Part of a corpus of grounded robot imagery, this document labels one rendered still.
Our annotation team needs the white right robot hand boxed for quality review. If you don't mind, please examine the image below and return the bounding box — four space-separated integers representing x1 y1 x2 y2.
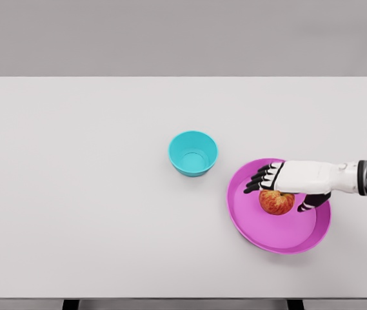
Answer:
243 160 336 213

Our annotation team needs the red yellow apple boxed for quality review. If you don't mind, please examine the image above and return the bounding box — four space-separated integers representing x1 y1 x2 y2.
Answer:
259 189 296 216

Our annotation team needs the pink plate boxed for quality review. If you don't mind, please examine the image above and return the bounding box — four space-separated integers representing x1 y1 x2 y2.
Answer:
226 158 332 256

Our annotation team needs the blue bowl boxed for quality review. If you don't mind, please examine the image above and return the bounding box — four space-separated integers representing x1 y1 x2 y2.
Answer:
168 130 219 178

